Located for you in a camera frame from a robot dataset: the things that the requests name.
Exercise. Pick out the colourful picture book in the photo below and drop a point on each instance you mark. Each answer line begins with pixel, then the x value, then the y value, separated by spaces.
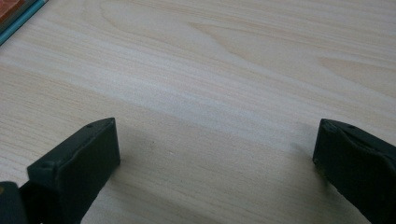
pixel 12 15

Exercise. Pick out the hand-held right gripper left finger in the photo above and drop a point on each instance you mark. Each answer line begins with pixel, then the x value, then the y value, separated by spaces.
pixel 77 165

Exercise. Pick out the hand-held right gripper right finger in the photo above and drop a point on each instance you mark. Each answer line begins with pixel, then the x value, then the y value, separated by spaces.
pixel 358 168

